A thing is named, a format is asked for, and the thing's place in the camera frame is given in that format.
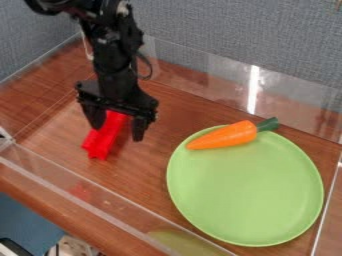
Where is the black cable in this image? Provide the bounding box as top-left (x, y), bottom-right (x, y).
top-left (132, 49), bottom-right (153, 81)

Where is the white power strip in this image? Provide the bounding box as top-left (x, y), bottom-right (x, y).
top-left (44, 235), bottom-right (99, 256)

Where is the green plate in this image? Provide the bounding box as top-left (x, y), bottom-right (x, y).
top-left (165, 132), bottom-right (324, 247)

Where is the clear acrylic enclosure wall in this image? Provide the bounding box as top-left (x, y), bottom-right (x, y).
top-left (0, 36), bottom-right (342, 256)

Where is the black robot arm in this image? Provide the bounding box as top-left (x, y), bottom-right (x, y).
top-left (24, 0), bottom-right (159, 142)

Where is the orange toy carrot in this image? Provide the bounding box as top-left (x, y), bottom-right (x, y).
top-left (187, 117), bottom-right (279, 150)

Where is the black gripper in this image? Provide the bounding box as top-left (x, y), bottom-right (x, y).
top-left (74, 81), bottom-right (159, 142)

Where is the red plastic block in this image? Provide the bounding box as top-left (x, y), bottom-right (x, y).
top-left (81, 111), bottom-right (128, 160)

